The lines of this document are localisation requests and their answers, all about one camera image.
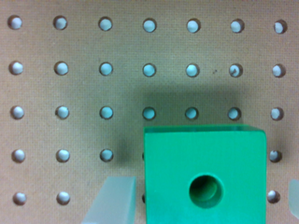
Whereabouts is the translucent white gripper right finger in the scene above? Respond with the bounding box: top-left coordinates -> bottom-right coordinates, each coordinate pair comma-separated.
288,179 -> 299,217

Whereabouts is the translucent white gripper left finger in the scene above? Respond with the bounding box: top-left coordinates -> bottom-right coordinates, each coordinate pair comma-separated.
81,176 -> 136,224

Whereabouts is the green block with hole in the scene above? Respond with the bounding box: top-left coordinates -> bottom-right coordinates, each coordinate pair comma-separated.
144,125 -> 267,224

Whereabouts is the brown perforated pegboard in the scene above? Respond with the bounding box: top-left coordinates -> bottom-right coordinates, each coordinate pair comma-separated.
0,0 -> 299,224

